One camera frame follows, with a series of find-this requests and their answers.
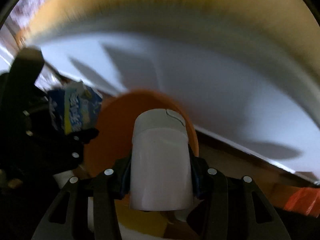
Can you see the blue yellow snack wrapper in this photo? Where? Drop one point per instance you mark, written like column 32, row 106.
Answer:
column 74, row 107

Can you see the yellow floral plush blanket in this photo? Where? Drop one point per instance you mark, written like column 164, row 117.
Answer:
column 282, row 34

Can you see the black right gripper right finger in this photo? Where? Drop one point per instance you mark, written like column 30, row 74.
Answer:
column 230, row 208

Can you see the orange plastic bag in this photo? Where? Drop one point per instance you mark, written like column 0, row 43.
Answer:
column 305, row 201

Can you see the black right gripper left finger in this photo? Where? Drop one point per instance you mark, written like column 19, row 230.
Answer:
column 85, row 208

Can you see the white bed sheet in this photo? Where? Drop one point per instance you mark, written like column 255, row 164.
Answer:
column 236, row 84

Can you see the orange plastic trash bucket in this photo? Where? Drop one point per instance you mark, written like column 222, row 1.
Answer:
column 115, row 124

